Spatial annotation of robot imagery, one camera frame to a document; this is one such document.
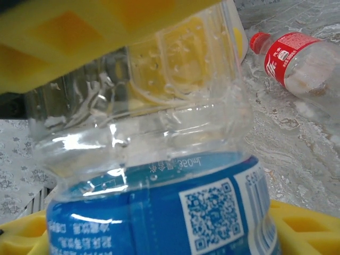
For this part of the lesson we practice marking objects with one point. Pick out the red label cola bottle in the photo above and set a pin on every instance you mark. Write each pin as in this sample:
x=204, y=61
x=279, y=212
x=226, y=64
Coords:
x=292, y=58

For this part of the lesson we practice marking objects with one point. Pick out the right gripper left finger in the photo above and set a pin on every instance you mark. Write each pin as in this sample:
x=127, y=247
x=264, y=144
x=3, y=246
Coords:
x=66, y=40

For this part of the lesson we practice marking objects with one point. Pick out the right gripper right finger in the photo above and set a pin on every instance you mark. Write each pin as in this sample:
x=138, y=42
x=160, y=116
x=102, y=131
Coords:
x=305, y=228

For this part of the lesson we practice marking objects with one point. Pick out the blue label QR code bottle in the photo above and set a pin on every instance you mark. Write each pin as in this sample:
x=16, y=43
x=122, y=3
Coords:
x=159, y=207

